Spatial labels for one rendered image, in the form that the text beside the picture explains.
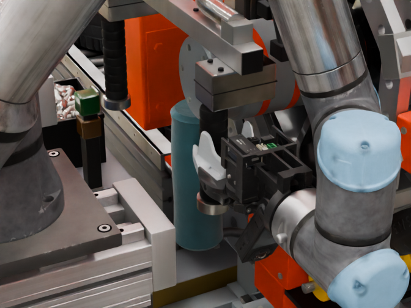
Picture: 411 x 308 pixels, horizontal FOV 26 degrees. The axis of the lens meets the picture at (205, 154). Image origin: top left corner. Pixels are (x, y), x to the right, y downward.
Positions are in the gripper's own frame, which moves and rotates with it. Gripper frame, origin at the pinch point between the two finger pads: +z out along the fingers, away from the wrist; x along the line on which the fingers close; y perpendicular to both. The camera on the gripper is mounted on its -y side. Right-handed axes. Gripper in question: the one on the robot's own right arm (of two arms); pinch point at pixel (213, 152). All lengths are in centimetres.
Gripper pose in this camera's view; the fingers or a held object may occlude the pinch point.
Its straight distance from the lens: 113.7
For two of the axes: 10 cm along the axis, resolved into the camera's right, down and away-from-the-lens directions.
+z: -4.5, -4.4, 7.8
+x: -8.9, 2.2, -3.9
